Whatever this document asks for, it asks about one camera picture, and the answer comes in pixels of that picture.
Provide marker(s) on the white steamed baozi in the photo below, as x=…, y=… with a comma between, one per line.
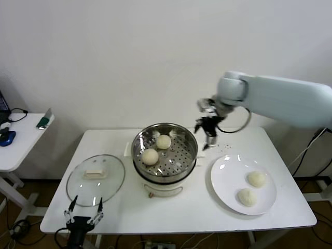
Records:
x=163, y=142
x=247, y=197
x=256, y=179
x=150, y=157

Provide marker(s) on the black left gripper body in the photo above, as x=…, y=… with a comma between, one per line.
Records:
x=77, y=223

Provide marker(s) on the perforated steel steamer basket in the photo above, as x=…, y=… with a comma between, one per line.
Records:
x=176, y=158

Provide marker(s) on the dark laptop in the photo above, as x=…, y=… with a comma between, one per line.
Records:
x=3, y=103

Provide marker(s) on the grey floor power strip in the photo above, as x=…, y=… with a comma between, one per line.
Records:
x=160, y=245

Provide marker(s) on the white electric cooker base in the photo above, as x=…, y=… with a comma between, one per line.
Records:
x=160, y=189

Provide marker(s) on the large white plate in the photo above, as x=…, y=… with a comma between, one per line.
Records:
x=223, y=179

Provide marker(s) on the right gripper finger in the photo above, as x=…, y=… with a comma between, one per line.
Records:
x=200, y=125
x=210, y=142

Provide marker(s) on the white side table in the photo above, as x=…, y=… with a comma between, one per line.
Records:
x=23, y=137

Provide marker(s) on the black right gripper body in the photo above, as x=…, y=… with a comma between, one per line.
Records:
x=212, y=127

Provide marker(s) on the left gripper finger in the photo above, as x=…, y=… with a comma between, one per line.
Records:
x=71, y=211
x=99, y=211

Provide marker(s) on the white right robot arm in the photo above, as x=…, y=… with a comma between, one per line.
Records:
x=285, y=96

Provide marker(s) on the round glass pot lid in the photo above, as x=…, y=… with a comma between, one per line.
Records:
x=111, y=166

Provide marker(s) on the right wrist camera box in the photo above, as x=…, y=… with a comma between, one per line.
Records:
x=206, y=105

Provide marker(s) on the blue rounded device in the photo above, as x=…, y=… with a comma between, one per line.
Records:
x=7, y=138

